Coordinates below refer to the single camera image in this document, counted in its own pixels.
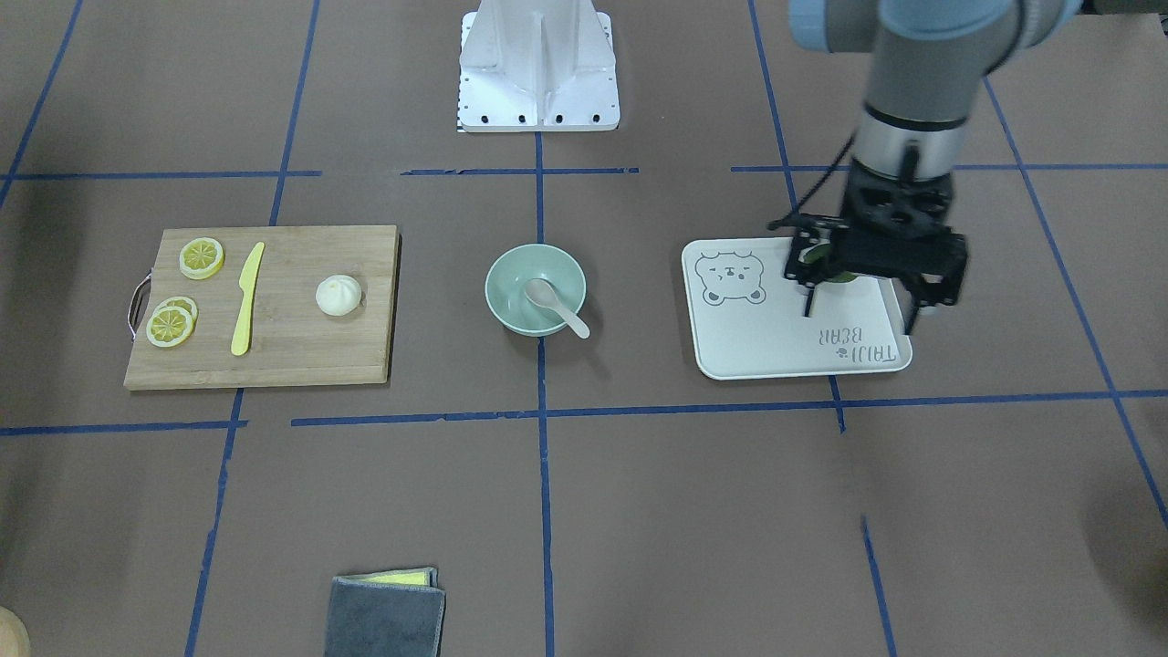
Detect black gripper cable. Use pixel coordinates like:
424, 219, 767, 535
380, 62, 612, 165
766, 137, 858, 233

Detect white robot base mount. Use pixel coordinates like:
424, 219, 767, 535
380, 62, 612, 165
456, 1, 621, 133

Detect white steamed bun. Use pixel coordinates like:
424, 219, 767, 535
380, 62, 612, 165
317, 275, 363, 317

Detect lemon slice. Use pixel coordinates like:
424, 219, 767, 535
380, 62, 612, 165
178, 236, 224, 281
146, 305, 195, 350
155, 296, 199, 321

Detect lemon slice top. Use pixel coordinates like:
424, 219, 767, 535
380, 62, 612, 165
178, 236, 224, 281

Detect yellow plastic knife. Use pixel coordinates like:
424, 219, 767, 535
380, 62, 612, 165
230, 241, 266, 357

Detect lemon slice front lower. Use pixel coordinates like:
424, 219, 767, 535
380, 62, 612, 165
146, 305, 195, 350

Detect tan round object corner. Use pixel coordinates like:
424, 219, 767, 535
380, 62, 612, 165
0, 608, 32, 657

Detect mint green bowl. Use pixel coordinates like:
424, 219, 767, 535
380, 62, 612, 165
484, 243, 588, 338

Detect white bear tray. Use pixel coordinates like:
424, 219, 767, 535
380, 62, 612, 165
681, 237, 913, 380

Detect white plastic spoon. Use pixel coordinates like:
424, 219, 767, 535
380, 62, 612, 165
523, 278, 591, 339

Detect green lime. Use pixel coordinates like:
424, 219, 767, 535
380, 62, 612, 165
799, 242, 858, 284

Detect bamboo cutting board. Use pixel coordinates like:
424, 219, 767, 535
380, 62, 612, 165
124, 224, 401, 390

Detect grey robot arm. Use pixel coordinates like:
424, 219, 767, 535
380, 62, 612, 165
770, 1, 1082, 334

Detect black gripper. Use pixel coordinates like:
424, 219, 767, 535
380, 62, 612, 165
783, 161, 969, 336

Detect yellow sponge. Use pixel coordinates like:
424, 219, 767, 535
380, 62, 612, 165
349, 567, 434, 587

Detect grey folded cloth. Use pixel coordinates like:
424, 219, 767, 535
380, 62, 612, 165
324, 566, 446, 656

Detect lemon slice behind lower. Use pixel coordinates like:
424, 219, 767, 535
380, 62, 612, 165
155, 296, 199, 321

